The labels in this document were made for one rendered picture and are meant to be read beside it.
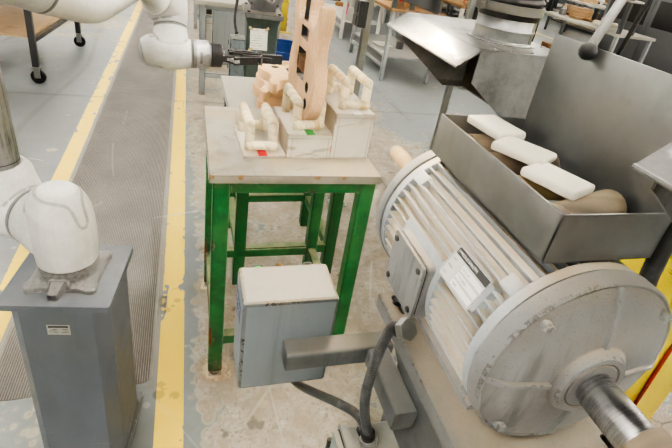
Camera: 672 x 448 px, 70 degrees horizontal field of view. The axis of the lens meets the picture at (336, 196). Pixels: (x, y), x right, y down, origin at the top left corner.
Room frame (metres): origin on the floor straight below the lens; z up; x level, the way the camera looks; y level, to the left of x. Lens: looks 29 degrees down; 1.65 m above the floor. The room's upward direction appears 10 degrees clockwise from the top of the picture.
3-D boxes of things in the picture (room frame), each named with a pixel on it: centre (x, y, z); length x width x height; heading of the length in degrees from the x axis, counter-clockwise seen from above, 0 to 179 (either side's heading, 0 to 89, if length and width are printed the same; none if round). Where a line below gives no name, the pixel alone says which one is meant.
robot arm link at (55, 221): (1.03, 0.71, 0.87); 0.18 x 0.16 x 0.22; 72
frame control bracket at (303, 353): (0.60, -0.05, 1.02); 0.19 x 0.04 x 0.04; 110
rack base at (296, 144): (1.67, 0.17, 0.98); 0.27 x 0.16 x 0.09; 23
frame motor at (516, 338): (0.58, -0.24, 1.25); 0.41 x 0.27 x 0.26; 20
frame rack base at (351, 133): (1.73, 0.03, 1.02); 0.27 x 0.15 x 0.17; 23
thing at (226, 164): (1.69, 0.23, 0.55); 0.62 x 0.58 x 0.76; 20
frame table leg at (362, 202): (1.52, -0.10, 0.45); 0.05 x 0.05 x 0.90; 20
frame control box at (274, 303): (0.59, 0.01, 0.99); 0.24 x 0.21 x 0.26; 20
